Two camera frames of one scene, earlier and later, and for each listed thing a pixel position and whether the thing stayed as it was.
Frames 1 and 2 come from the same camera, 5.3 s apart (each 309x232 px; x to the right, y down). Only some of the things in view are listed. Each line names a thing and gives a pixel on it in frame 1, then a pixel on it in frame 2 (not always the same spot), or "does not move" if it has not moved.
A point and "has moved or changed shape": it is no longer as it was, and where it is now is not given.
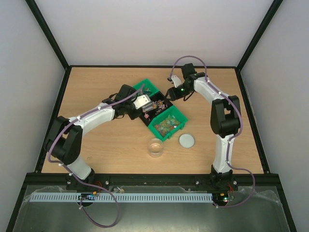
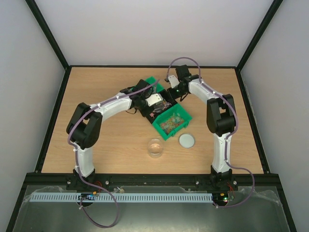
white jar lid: [187, 140] does not move
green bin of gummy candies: [169, 123] has moved or changed shape
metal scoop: [149, 106] has moved or changed shape
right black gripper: [170, 94] does not move
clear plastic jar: [155, 147] does not move
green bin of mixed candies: [148, 89] has moved or changed shape
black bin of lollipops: [162, 104] has moved or changed shape
